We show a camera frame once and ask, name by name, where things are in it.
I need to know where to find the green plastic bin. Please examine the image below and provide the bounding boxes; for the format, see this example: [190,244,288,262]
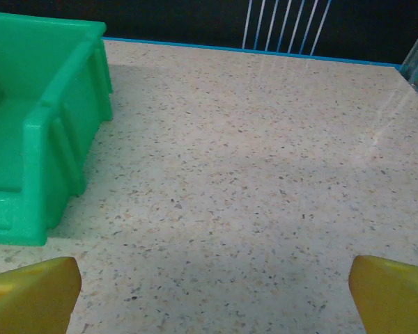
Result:
[0,10,114,246]

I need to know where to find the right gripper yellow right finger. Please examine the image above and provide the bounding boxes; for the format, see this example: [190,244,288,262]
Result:
[348,255,418,334]

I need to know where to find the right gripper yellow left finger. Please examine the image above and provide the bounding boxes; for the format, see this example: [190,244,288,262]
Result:
[0,256,83,334]

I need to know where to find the blue table edge trim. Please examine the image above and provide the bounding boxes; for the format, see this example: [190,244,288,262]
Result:
[102,36,403,67]

